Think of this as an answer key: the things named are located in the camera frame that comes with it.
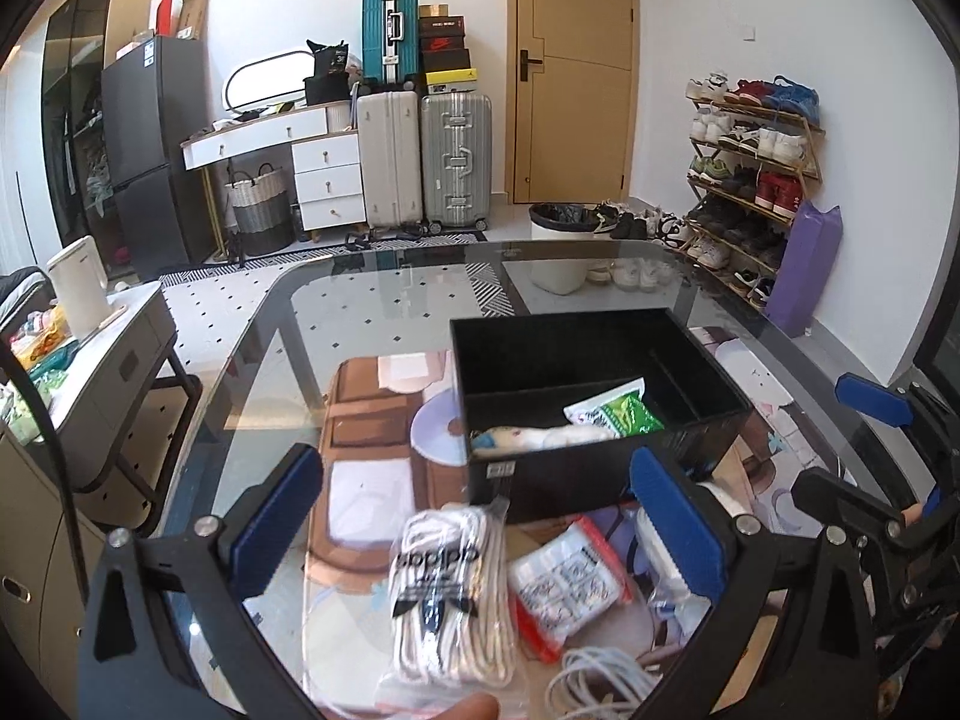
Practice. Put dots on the grey side cabinet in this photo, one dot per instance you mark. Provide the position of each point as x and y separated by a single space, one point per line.
112 360

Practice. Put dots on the white socks pack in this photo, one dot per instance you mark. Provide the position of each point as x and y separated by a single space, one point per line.
442 592

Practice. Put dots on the white suitcase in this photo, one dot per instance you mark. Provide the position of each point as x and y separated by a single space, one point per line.
388 157

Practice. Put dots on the black and white striped rug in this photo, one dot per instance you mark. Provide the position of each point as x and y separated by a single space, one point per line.
247 259

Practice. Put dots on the colourful snack packets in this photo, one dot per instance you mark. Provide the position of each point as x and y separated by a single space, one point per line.
37 352

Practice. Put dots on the white kettle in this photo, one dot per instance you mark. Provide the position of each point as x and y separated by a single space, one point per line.
79 285

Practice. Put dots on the red-edged white packet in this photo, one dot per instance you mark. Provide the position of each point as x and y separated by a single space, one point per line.
562 585

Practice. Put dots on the teal suitcase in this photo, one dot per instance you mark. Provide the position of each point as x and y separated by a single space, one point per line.
390 30

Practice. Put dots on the wooden shoe rack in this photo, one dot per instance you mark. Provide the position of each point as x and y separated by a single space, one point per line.
795 124

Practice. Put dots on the wooden door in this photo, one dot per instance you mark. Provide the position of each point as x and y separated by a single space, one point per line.
577 127

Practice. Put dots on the black screen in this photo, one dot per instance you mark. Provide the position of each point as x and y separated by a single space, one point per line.
941 360

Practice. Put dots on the loose shoes group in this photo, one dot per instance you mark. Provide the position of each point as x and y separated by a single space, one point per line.
637 229

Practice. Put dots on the white trash bin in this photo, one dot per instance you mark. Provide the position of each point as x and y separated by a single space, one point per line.
559 255

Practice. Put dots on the person's left hand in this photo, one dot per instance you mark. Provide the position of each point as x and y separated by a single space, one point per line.
465 709

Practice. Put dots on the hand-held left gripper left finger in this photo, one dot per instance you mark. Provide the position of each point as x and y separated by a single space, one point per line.
277 525

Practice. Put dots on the woven basket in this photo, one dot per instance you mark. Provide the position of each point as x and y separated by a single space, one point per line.
259 214

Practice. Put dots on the black bag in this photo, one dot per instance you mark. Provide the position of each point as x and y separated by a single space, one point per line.
328 75

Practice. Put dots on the black cardboard box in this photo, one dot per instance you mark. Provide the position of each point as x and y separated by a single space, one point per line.
570 480

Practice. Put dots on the green and white packet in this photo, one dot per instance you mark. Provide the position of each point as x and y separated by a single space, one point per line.
619 412

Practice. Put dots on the black refrigerator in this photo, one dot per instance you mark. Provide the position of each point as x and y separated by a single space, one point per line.
150 135

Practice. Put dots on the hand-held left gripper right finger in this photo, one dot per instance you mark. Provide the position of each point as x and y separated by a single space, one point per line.
675 532

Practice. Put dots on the white packet with blue print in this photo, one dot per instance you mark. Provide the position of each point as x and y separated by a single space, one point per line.
679 615

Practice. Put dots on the white rolled cloth pack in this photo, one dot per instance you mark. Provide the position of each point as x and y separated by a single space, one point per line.
540 437

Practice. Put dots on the oval mirror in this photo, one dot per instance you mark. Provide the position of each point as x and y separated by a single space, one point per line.
266 79

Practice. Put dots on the silver suitcase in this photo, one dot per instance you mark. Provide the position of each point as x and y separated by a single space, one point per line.
456 157

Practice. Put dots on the cardboard boxes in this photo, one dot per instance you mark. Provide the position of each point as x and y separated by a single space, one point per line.
191 15

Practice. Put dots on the stack of shoe boxes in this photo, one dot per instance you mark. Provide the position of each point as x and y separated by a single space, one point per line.
446 52

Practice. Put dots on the rows of racked shoes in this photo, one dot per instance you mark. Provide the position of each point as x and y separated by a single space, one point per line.
739 187

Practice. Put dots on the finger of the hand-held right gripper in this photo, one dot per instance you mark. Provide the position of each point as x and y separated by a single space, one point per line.
832 499
874 399

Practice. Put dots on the printed cartoon mat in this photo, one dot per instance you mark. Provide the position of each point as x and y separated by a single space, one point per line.
360 427

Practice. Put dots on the purple bag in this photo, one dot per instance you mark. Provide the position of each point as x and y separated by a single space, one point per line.
806 270

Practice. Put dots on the white dresser with drawers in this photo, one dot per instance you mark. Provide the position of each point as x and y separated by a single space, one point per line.
326 180

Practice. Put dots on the dark wardrobe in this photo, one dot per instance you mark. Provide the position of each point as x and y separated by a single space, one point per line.
71 75

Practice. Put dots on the beige cabinet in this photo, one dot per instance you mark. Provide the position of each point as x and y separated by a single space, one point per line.
37 577

